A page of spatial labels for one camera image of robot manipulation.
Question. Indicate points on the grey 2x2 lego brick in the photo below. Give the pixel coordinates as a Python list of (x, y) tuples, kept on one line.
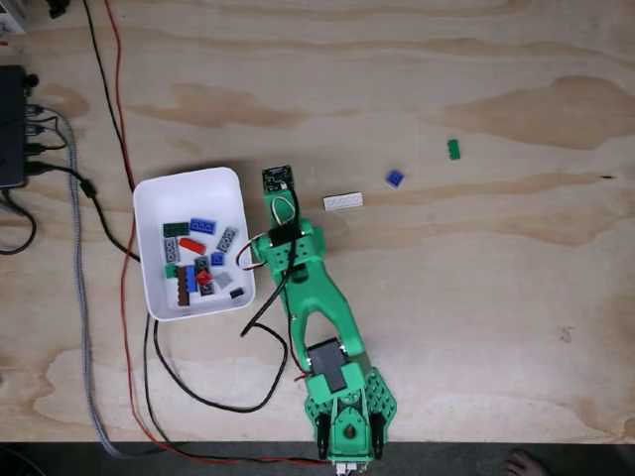
[(223, 280)]

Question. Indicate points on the black long lego brick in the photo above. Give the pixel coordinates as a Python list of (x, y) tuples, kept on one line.
[(200, 263)]

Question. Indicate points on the black usb hub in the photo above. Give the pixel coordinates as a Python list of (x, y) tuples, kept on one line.
[(11, 129)]

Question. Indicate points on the bare camera circuit board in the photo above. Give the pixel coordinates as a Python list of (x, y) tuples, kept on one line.
[(278, 179)]

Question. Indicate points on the green 2x2 lego brick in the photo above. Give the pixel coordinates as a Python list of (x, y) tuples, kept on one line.
[(170, 270)]

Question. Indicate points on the brown long lego brick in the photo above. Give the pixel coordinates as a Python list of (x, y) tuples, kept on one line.
[(182, 292)]

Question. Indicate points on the white power supply box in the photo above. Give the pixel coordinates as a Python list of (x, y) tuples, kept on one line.
[(11, 15)]

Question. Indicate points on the white plastic bin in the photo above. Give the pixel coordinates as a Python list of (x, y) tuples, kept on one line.
[(198, 198)]

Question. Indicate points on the grey 2x4 lego brick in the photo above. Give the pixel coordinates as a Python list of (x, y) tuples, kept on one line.
[(227, 239), (170, 249)]

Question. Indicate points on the small black object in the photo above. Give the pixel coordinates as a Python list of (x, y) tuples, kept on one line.
[(59, 6)]

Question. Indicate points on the small black lego piece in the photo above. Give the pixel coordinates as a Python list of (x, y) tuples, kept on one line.
[(237, 292)]

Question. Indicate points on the person's foot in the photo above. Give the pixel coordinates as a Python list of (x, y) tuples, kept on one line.
[(523, 463)]

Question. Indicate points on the white long lego brick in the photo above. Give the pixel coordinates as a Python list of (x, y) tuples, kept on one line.
[(342, 202)]

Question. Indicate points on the blue 2x4 lego brick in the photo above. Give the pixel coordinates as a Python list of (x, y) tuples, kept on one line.
[(203, 226), (192, 277)]

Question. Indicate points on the red 2x4 lego brick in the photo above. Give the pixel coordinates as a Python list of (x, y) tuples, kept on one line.
[(191, 244)]

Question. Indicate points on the blue 2x2 lego brick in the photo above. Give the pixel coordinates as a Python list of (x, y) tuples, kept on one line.
[(395, 178), (216, 259)]

